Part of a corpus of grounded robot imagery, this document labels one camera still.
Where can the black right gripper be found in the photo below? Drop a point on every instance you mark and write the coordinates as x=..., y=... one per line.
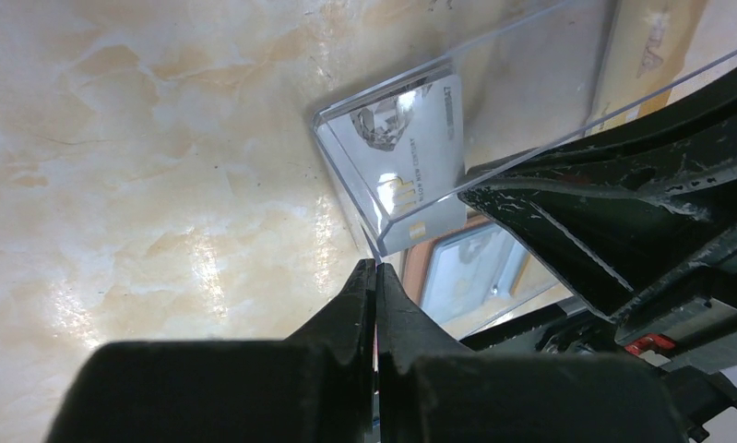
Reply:
x=640, y=214

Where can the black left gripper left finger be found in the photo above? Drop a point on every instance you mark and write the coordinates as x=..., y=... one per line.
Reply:
x=314, y=386

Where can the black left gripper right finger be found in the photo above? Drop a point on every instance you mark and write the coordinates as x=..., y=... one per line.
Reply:
x=432, y=388

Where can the brown leather card holder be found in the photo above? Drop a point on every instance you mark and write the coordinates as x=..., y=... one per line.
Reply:
x=536, y=288

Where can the silver VIP card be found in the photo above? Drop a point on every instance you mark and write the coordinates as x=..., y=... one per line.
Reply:
x=399, y=158
x=469, y=269

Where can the clear acrylic card box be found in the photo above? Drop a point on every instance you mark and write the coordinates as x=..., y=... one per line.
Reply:
x=529, y=72

